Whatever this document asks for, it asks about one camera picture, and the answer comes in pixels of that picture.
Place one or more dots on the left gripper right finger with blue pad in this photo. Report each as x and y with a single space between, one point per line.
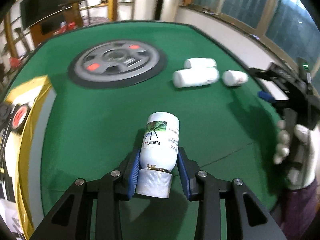
246 217

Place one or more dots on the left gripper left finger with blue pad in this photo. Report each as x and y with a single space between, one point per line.
70 217

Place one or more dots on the white bottle plant picture label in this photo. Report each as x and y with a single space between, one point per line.
158 155

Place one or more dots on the white gloved right hand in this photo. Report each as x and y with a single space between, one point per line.
302 150

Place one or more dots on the red label white pill bottle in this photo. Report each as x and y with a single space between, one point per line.
233 78

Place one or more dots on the gold rimmed white tray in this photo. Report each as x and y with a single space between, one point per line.
21 156

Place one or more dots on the window with green glass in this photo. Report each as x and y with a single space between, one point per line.
284 26

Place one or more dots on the green label white pill bottle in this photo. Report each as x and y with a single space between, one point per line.
199 63

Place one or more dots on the middle white pill bottle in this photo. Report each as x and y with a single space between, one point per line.
195 77

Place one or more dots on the red plastic bag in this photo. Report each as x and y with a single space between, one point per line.
64 27

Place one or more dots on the dark wooden chair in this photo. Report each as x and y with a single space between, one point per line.
71 12

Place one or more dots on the black flat screen television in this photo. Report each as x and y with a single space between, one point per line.
47 2

